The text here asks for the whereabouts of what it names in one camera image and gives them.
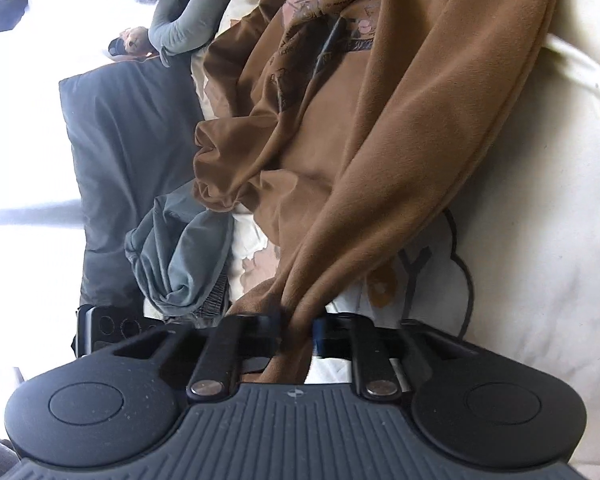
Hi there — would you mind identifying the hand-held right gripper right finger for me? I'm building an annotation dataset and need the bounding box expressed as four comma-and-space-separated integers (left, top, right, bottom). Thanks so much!
312, 312, 481, 404

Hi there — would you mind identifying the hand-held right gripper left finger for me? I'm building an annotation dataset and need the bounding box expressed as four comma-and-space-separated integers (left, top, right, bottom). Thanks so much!
112, 312, 287, 404

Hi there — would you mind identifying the brown printed t-shirt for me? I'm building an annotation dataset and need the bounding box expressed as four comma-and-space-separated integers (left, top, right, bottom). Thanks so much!
192, 0, 566, 386

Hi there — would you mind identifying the grey-blue garment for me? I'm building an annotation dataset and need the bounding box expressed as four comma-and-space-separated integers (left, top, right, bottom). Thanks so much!
124, 182, 236, 318

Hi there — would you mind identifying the dark grey pillow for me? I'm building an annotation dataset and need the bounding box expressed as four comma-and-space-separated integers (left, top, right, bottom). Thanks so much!
59, 55, 201, 311

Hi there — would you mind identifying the cream printed bed sheet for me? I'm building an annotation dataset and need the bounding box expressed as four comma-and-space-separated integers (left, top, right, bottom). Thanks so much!
190, 0, 600, 466

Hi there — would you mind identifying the brown plush toy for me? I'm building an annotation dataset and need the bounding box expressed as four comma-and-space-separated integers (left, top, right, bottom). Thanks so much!
107, 26, 153, 61

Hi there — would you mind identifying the grey neck pillow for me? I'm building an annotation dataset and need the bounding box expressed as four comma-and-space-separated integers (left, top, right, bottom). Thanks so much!
147, 0, 241, 68

